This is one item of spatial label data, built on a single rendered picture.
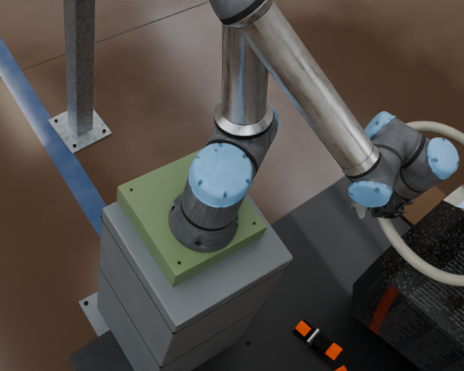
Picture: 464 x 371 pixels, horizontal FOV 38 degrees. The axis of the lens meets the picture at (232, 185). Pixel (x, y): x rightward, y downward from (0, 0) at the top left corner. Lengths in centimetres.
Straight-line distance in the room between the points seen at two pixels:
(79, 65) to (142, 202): 93
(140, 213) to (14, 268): 104
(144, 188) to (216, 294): 35
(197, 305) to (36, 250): 111
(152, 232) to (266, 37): 73
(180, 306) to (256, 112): 56
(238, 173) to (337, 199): 150
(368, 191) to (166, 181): 65
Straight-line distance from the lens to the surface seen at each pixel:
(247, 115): 166
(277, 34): 130
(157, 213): 185
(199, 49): 342
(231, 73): 157
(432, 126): 206
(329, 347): 276
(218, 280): 188
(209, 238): 177
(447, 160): 162
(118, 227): 191
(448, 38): 397
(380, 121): 158
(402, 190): 170
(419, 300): 232
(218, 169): 163
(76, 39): 254
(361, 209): 184
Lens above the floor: 258
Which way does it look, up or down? 59 degrees down
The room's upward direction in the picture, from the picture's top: 21 degrees clockwise
